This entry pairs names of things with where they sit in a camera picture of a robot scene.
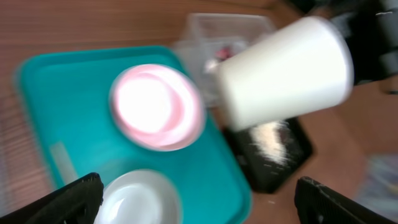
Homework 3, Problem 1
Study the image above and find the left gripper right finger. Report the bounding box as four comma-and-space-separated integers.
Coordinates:
294, 176, 396, 224

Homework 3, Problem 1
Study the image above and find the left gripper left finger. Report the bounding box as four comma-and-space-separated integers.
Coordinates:
1, 172, 104, 224

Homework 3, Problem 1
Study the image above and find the grey bowl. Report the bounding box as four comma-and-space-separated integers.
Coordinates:
94, 169, 183, 224

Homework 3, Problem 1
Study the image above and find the pile of rice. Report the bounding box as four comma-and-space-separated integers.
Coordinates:
249, 121, 289, 166

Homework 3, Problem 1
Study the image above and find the white cup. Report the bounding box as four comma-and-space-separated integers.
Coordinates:
216, 16, 354, 131

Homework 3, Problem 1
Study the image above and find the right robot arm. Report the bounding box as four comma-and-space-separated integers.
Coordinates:
289, 0, 397, 95

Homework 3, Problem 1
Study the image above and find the wooden chopstick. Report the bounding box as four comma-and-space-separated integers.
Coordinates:
50, 142, 78, 185

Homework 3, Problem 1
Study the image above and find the black tray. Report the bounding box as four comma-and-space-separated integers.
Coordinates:
223, 118, 313, 194

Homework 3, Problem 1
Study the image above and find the large white plate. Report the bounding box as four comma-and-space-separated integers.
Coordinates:
109, 64, 206, 152

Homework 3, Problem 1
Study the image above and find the clear plastic bin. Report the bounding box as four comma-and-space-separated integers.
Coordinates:
173, 13, 276, 108

